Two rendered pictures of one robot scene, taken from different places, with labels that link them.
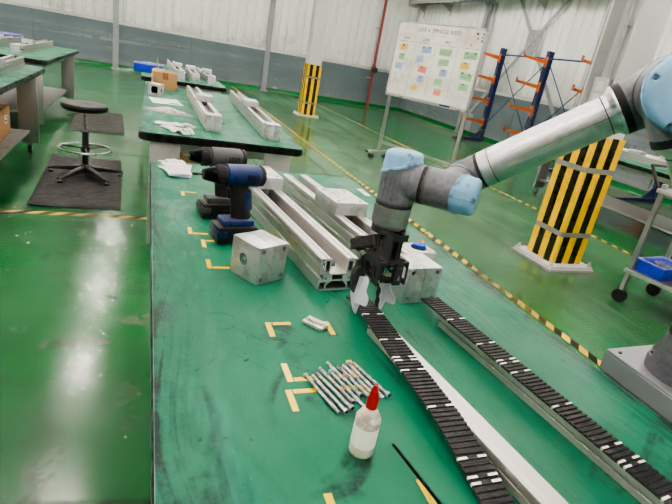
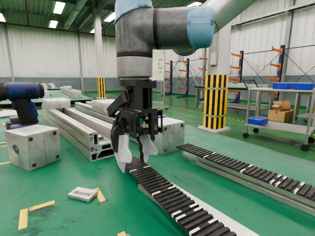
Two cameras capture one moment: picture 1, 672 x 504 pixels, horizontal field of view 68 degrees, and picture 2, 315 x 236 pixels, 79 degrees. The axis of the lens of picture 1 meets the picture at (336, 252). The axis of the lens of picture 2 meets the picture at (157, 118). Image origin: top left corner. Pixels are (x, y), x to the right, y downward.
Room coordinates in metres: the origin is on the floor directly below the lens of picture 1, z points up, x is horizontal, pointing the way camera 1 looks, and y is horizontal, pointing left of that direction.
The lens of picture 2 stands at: (0.56, -0.08, 1.01)
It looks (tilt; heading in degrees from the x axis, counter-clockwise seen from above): 11 degrees down; 351
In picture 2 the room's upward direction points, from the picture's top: straight up
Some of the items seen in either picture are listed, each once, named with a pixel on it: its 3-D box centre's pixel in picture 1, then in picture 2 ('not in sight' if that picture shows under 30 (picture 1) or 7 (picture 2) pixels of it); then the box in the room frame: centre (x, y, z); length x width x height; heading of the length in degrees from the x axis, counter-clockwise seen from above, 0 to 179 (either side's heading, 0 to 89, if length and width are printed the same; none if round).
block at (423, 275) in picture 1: (416, 277); (167, 134); (1.18, -0.21, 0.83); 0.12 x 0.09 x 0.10; 119
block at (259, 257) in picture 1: (262, 255); (38, 144); (1.14, 0.18, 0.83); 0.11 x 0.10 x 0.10; 142
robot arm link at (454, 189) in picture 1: (450, 189); (183, 30); (0.96, -0.20, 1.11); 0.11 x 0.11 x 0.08; 71
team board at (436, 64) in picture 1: (425, 101); (147, 80); (7.22, -0.83, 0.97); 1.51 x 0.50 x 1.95; 43
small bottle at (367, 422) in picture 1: (368, 418); not in sight; (0.59, -0.09, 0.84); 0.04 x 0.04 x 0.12
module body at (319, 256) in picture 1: (282, 218); (69, 121); (1.47, 0.18, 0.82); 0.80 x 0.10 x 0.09; 29
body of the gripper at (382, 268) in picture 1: (385, 253); (137, 107); (0.97, -0.10, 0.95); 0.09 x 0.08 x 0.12; 29
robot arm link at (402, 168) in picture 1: (401, 178); (135, 29); (0.98, -0.10, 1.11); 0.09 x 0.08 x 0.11; 71
